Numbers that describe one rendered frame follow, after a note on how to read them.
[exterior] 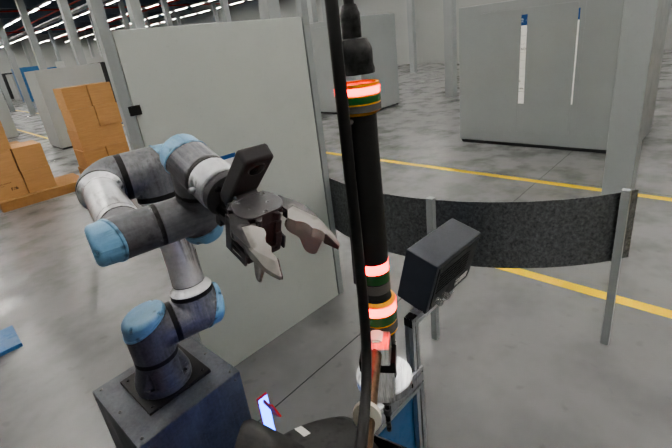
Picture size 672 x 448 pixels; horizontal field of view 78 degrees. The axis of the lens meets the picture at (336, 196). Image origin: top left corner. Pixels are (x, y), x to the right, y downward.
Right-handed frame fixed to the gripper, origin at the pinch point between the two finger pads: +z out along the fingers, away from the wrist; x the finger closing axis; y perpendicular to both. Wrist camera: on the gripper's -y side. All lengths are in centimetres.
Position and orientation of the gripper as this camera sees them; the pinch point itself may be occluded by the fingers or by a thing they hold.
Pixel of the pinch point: (307, 253)
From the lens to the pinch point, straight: 52.4
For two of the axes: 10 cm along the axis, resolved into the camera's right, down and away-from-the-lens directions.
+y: -1.2, 8.2, 5.6
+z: 6.8, 4.8, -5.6
